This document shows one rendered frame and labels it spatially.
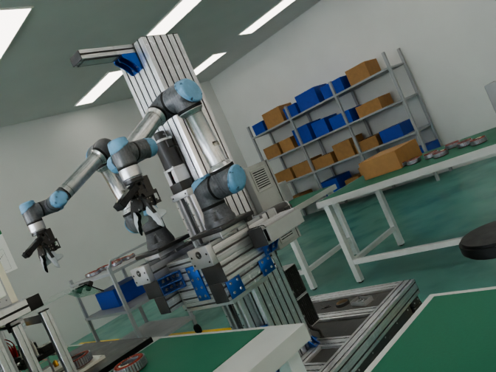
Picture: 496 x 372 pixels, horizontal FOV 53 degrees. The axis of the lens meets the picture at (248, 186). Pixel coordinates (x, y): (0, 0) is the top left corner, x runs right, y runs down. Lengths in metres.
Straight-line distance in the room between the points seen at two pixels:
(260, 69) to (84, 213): 4.15
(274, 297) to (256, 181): 0.61
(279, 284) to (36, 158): 6.00
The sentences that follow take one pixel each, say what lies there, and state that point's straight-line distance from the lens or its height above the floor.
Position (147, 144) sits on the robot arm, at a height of 1.45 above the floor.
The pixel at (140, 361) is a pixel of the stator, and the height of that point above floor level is 0.78.
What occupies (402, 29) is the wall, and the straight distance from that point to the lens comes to 8.01.
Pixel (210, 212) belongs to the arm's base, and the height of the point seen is 1.11.
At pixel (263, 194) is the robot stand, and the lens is 2.63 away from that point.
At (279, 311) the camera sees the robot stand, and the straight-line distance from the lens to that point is 2.61.
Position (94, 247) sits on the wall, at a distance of 8.09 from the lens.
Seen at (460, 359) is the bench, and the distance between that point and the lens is 0.98.
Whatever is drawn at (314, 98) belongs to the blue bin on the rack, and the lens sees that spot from 8.25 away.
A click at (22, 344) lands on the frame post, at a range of 1.85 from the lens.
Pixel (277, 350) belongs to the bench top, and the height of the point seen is 0.74.
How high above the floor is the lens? 1.19
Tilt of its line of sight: 1 degrees down
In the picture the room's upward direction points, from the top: 24 degrees counter-clockwise
